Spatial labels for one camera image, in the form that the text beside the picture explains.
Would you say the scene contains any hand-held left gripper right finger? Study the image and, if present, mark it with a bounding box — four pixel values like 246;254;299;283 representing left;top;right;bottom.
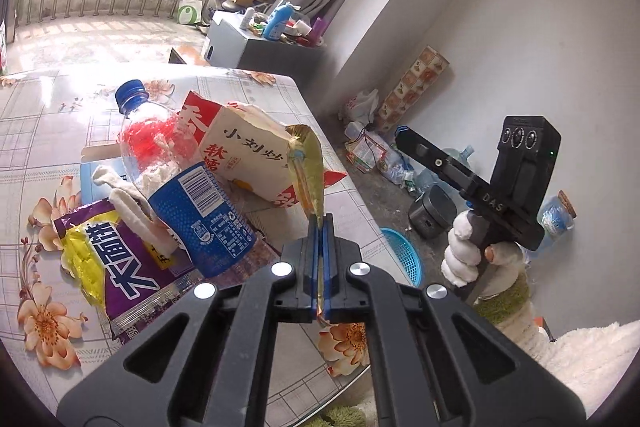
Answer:
322;213;587;427

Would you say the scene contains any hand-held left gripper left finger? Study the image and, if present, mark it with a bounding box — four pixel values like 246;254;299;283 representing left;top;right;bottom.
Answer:
56;214;321;427

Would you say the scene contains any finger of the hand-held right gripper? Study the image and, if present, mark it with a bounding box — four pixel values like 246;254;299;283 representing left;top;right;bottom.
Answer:
394;126;493;208

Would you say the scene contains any gold foil wrapper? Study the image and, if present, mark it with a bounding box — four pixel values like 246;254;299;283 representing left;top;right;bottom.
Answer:
284;124;328;228

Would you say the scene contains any blue medicine box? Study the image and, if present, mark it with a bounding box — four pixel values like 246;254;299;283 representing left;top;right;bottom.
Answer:
80;143;128;208

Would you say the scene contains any person's right forearm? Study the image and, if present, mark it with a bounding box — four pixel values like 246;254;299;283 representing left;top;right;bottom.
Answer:
480;277;638;415

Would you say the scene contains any person's right hand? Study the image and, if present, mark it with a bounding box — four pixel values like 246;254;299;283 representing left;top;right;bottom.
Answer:
441;211;530;302

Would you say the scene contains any large clear water jug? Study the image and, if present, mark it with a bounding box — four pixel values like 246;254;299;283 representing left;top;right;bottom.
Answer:
417;144;476;195

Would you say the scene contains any black rice cooker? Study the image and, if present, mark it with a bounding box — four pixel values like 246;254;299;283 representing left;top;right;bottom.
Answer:
407;184;458;241

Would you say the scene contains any glass jar with cork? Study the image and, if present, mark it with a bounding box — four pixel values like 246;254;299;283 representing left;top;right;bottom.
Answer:
537;190;578;241

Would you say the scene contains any blue plastic basket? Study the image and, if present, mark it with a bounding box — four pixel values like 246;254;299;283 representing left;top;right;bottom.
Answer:
380;228;425;288

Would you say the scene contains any tall patterned box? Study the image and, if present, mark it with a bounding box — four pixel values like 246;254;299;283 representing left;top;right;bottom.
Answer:
375;45;451;132

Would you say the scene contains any white plastic bag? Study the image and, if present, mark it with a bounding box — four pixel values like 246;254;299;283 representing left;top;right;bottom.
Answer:
341;89;380;124

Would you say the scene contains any plastic bottle with blue label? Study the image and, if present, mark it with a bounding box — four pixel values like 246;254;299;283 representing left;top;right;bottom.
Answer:
114;79;259;279

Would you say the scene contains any white and red snack bag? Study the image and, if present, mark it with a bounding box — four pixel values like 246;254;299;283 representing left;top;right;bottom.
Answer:
179;91;349;208

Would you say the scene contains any green fuzzy cloth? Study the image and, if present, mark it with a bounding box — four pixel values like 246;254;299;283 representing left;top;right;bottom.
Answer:
305;404;369;427

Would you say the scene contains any purple and yellow snack packet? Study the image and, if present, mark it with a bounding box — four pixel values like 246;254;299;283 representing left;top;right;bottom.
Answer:
52;199;206;341

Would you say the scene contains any white crumpled tissue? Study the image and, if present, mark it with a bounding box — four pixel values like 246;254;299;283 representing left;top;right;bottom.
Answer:
109;188;182;258
91;163;132;196

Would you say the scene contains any grey cabinet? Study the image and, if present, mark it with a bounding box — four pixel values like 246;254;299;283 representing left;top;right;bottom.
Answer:
202;14;329;75

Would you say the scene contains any blue detergent bottle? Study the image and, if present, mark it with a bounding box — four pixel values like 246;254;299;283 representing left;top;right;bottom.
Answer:
263;3;296;40

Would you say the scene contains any brown wooden stool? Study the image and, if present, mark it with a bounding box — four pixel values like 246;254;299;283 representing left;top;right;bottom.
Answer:
168;44;209;68

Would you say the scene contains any white paper bag green logo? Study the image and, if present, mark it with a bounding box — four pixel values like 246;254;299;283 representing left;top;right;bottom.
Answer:
177;0;204;26

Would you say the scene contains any floral table cover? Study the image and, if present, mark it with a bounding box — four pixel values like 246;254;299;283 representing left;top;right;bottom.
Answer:
0;69;396;427

